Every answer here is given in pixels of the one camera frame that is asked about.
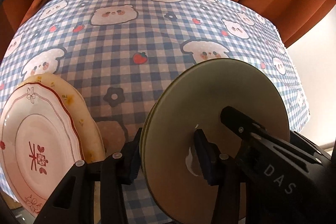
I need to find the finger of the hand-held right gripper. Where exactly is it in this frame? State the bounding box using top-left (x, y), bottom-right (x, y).
top-left (220, 106), bottom-right (265, 140)
top-left (290, 131), bottom-right (332, 159)

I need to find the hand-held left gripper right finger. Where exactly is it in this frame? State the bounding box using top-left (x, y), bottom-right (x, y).
top-left (194, 128), bottom-right (246, 224)

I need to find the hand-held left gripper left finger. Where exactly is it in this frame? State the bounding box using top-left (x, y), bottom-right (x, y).
top-left (34, 127), bottom-right (143, 224)

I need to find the cream scalloped floral plate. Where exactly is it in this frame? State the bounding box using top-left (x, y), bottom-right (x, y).
top-left (17, 74), bottom-right (90, 161)

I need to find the red rimmed scalloped plate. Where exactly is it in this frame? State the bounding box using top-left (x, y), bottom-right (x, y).
top-left (0, 82), bottom-right (86, 218)

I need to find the blue checked cartoon tablecloth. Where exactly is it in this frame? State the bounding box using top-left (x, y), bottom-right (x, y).
top-left (0, 0), bottom-right (311, 224)

